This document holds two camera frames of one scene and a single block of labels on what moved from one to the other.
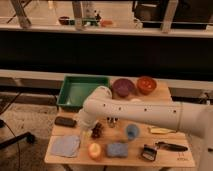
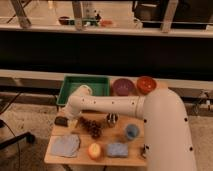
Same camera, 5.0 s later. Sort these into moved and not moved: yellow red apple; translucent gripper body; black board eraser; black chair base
Moved: translucent gripper body
Not moved: black chair base; black board eraser; yellow red apple
